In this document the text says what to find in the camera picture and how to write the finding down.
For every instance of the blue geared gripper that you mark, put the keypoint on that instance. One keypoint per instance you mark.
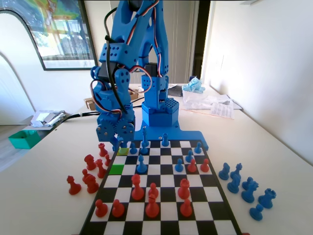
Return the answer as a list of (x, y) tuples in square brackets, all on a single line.
[(115, 129)]

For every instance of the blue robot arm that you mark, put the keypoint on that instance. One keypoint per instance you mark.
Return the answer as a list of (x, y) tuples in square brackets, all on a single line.
[(162, 49)]

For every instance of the red chess rook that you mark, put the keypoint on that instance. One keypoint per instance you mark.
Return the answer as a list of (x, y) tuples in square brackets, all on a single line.
[(184, 189), (103, 150)]

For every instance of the red chess pawn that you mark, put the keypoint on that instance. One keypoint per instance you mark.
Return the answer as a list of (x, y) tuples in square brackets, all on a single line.
[(118, 210), (107, 161), (153, 189), (205, 166), (85, 175), (192, 167), (101, 210), (186, 209), (73, 187)]

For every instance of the blue chess rook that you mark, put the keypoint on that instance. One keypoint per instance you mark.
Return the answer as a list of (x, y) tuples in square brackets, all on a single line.
[(165, 141), (267, 199)]

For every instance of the blue pieces on board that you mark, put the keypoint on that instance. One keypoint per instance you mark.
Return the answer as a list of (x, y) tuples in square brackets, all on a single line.
[(185, 135)]

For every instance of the blue chess knight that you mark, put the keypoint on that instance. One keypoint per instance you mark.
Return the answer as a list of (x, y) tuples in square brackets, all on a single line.
[(224, 172), (247, 183), (249, 194)]

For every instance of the blue chess queen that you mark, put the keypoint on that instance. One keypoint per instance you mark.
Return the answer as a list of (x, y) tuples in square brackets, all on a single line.
[(237, 169)]

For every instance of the long cardboard box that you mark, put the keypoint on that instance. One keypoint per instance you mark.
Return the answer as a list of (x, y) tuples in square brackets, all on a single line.
[(89, 104)]

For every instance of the black and white chessboard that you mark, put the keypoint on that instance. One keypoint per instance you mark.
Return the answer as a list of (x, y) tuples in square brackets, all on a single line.
[(168, 181)]

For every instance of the dark grey pad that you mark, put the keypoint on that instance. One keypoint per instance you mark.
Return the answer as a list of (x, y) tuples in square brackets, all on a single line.
[(176, 91)]

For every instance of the pile of papers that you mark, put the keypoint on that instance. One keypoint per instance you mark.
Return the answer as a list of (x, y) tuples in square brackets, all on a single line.
[(46, 118)]

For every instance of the white plastic bag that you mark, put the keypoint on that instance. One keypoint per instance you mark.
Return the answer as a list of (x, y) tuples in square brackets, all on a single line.
[(198, 100)]

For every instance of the blue crumpled cloth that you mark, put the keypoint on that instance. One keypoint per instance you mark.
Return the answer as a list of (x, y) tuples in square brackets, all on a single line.
[(194, 86)]

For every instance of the green plastic bin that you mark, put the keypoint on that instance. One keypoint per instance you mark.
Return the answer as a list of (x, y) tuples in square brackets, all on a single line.
[(24, 140)]

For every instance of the printed paper sheet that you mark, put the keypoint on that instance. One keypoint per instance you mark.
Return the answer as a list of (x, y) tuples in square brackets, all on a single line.
[(222, 110)]

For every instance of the white arched furniture panel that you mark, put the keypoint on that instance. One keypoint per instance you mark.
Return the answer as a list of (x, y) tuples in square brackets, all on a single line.
[(12, 36)]

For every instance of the red plastic stand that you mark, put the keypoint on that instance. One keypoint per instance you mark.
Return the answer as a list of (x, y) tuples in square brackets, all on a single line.
[(245, 233)]

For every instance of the black framed wall poster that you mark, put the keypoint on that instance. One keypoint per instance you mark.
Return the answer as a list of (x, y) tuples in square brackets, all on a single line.
[(68, 36)]

